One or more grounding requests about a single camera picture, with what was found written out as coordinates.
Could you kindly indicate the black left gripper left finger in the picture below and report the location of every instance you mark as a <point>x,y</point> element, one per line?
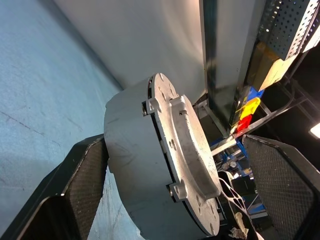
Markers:
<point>80,190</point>

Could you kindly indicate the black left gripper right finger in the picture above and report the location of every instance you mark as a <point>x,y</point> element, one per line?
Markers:
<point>287,195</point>

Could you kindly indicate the silver motor housing copper windings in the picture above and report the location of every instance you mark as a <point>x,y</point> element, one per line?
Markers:
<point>132,150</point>

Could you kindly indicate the red plastic bin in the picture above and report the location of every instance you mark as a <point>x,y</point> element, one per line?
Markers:
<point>243,123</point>

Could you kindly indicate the blue plastic bin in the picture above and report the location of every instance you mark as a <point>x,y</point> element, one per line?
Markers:
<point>255,93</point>

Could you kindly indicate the tan cardboard box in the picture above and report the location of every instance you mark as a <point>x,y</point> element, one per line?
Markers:
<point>270,70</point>

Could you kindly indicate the grey green metal column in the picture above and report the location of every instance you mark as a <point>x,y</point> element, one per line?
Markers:
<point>225,50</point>

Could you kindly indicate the perforated grey metal cabinet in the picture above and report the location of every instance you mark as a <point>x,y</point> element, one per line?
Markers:
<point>285,25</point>

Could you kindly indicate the white lattice bracket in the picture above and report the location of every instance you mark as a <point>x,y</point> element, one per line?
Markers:
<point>233,197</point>

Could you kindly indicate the blue metal machine frame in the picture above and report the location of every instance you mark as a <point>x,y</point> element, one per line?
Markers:
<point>228,155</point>

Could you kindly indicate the black metal rack frame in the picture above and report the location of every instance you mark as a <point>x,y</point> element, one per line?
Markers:
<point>282,110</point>

